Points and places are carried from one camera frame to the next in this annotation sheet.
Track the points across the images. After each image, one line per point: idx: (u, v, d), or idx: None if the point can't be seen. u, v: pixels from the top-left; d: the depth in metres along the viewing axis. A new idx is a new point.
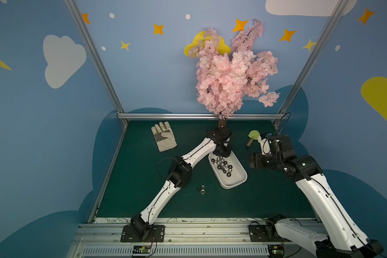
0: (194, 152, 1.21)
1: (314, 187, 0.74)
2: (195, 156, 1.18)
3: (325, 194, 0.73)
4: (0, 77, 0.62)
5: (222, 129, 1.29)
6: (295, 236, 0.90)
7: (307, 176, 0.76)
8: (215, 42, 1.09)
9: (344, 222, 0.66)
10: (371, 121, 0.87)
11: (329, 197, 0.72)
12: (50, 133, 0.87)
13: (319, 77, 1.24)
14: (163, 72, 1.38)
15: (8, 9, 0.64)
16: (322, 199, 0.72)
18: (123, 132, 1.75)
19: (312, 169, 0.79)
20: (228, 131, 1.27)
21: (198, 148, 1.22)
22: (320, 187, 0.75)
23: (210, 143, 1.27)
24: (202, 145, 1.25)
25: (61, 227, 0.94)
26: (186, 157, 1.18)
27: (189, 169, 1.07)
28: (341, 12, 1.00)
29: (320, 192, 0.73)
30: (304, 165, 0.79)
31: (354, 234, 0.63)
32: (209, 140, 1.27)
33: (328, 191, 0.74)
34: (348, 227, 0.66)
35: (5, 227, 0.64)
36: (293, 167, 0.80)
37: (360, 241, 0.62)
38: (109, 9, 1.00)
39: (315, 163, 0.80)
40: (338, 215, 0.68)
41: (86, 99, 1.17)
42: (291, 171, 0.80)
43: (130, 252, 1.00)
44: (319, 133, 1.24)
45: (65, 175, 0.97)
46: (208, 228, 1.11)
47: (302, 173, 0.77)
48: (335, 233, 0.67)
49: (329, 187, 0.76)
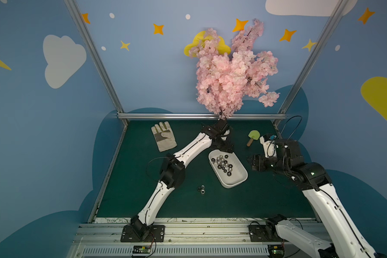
0: (188, 149, 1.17)
1: (322, 199, 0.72)
2: (188, 153, 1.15)
3: (335, 205, 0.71)
4: (0, 77, 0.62)
5: (219, 123, 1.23)
6: (298, 242, 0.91)
7: (316, 187, 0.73)
8: (215, 42, 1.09)
9: (352, 235, 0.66)
10: (370, 121, 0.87)
11: (337, 209, 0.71)
12: (50, 133, 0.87)
13: (319, 77, 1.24)
14: (163, 72, 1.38)
15: (7, 9, 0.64)
16: (329, 211, 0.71)
18: (123, 132, 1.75)
19: (321, 178, 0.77)
20: (223, 124, 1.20)
21: (192, 144, 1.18)
22: (329, 198, 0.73)
23: (206, 139, 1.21)
24: (197, 141, 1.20)
25: (61, 227, 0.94)
26: (180, 154, 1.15)
27: (181, 166, 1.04)
28: (341, 12, 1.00)
29: (329, 203, 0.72)
30: (313, 174, 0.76)
31: (362, 248, 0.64)
32: (203, 135, 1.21)
33: (336, 202, 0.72)
34: (356, 239, 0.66)
35: (5, 227, 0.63)
36: (301, 177, 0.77)
37: (367, 255, 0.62)
38: (109, 9, 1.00)
39: (324, 172, 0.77)
40: (347, 228, 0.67)
41: (86, 99, 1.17)
42: (300, 179, 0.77)
43: (130, 252, 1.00)
44: (319, 133, 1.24)
45: (64, 175, 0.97)
46: (208, 228, 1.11)
47: (311, 184, 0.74)
48: (342, 245, 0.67)
49: (337, 198, 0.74)
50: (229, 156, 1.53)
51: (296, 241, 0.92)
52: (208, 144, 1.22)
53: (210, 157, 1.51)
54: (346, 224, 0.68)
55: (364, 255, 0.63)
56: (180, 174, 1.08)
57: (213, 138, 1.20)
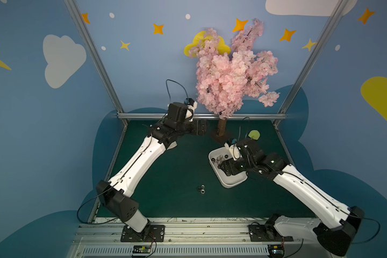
0: (130, 166, 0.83)
1: (289, 177, 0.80)
2: (131, 174, 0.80)
3: (300, 181, 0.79)
4: (0, 77, 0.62)
5: (170, 112, 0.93)
6: (296, 231, 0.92)
7: (279, 171, 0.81)
8: (215, 42, 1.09)
9: (325, 201, 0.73)
10: (370, 121, 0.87)
11: (303, 183, 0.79)
12: (50, 132, 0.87)
13: (319, 77, 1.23)
14: (163, 72, 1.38)
15: (7, 9, 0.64)
16: (299, 186, 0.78)
18: (123, 132, 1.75)
19: (281, 163, 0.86)
20: (177, 114, 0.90)
21: (132, 160, 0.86)
22: (293, 177, 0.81)
23: (154, 145, 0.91)
24: (141, 151, 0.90)
25: (61, 227, 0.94)
26: (116, 179, 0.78)
27: (120, 200, 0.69)
28: (341, 12, 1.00)
29: (295, 181, 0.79)
30: (273, 163, 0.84)
31: (337, 208, 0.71)
32: (150, 140, 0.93)
33: (299, 176, 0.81)
34: (329, 203, 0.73)
35: (5, 227, 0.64)
36: (266, 167, 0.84)
37: (343, 213, 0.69)
38: (109, 9, 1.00)
39: (282, 158, 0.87)
40: (318, 196, 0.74)
41: (85, 99, 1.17)
42: (264, 171, 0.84)
43: (130, 252, 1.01)
44: (319, 133, 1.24)
45: (64, 175, 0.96)
46: (208, 228, 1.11)
47: (275, 171, 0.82)
48: (322, 214, 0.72)
49: (300, 174, 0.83)
50: (229, 156, 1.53)
51: (295, 230, 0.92)
52: (161, 149, 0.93)
53: (210, 157, 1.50)
54: (316, 193, 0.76)
55: (341, 214, 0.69)
56: (127, 207, 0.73)
57: (165, 140, 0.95)
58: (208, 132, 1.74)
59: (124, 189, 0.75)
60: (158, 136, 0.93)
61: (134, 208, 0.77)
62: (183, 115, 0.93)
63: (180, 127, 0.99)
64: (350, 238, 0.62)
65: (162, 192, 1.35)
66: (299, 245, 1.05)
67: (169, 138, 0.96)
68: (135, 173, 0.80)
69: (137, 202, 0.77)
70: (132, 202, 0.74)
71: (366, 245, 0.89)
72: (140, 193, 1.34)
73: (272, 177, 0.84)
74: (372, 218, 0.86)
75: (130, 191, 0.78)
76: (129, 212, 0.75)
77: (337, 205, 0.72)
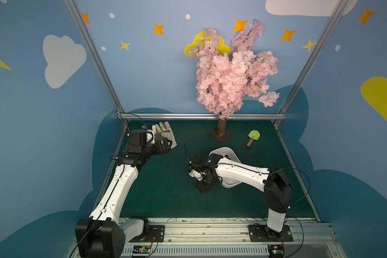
0: (110, 194, 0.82)
1: (223, 165, 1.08)
2: (113, 201, 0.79)
3: (230, 165, 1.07)
4: (0, 77, 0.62)
5: (131, 140, 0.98)
6: (276, 219, 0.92)
7: (214, 165, 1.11)
8: (215, 42, 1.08)
9: (251, 171, 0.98)
10: (370, 120, 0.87)
11: (233, 166, 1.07)
12: (49, 131, 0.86)
13: (319, 77, 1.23)
14: (162, 72, 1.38)
15: (8, 9, 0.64)
16: (231, 169, 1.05)
18: (123, 132, 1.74)
19: (215, 159, 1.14)
20: (138, 139, 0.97)
21: (108, 191, 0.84)
22: (226, 164, 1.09)
23: (128, 170, 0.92)
24: (116, 179, 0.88)
25: (60, 228, 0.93)
26: (99, 210, 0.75)
27: (110, 228, 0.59)
28: (341, 12, 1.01)
29: (227, 167, 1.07)
30: (210, 161, 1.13)
31: (259, 173, 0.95)
32: (123, 167, 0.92)
33: (229, 162, 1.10)
34: (253, 171, 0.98)
35: (4, 227, 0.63)
36: (209, 169, 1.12)
37: (263, 174, 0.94)
38: (109, 9, 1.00)
39: (213, 155, 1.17)
40: (244, 171, 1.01)
41: (85, 98, 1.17)
42: (209, 170, 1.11)
43: (130, 252, 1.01)
44: (319, 132, 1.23)
45: (63, 174, 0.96)
46: (208, 228, 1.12)
47: (211, 166, 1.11)
48: (254, 183, 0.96)
49: (230, 161, 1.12)
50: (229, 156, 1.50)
51: (273, 216, 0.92)
52: (135, 173, 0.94)
53: None
54: (244, 169, 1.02)
55: (262, 176, 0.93)
56: (117, 237, 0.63)
57: (138, 163, 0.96)
58: (208, 133, 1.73)
59: (112, 216, 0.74)
60: (129, 162, 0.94)
61: (122, 242, 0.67)
62: (145, 138, 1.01)
63: (145, 149, 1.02)
64: (273, 193, 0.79)
65: (162, 192, 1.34)
66: (299, 245, 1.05)
67: (140, 163, 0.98)
68: (117, 199, 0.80)
69: (123, 233, 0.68)
70: (120, 232, 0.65)
71: (364, 245, 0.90)
72: (140, 193, 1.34)
73: (217, 172, 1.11)
74: (373, 219, 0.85)
75: (117, 217, 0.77)
76: (119, 246, 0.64)
77: (259, 171, 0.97)
